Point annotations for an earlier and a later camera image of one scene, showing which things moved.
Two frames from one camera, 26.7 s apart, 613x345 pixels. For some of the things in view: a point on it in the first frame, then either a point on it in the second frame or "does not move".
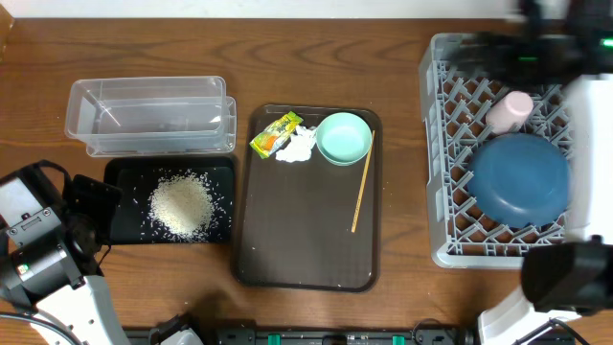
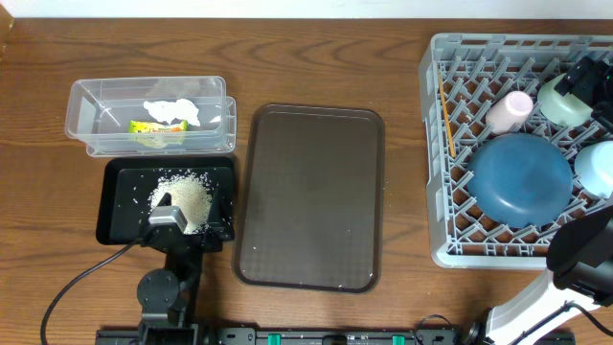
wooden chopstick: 366,167 to 447,115
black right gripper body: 513,61 to 594,83
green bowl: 343,138 to 561,110
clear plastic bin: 155,116 does not move
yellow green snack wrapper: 275,134 to 157,135
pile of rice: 182,206 does not move
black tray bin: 173,200 does not move
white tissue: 301,146 to 179,108
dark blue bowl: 519,179 does not move
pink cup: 510,114 does not move
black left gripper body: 88,212 to 202,246
